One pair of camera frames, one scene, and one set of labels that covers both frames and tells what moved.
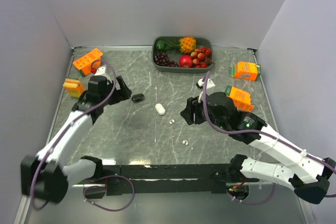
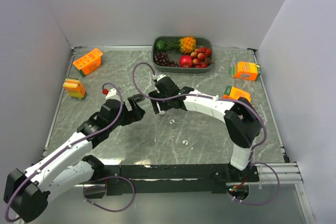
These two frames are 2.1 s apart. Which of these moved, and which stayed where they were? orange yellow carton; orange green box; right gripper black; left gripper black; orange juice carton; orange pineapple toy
Moved: left gripper black; right gripper black
Stayed: orange juice carton; orange yellow carton; orange pineapple toy; orange green box
